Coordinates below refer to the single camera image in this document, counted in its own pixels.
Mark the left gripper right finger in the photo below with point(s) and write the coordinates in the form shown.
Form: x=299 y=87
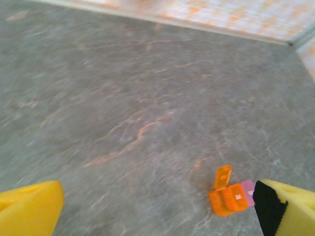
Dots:
x=295 y=216

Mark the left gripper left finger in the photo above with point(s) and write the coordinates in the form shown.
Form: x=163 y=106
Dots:
x=27 y=211

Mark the small orange and pink blocks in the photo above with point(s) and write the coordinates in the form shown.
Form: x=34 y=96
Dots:
x=227 y=200

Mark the orange patterned backdrop cloth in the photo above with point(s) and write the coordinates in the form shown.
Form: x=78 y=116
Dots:
x=246 y=14

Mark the aluminium frame post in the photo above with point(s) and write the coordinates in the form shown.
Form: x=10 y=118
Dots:
x=305 y=38

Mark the aluminium frame rail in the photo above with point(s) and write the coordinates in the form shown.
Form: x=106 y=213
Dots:
x=197 y=24

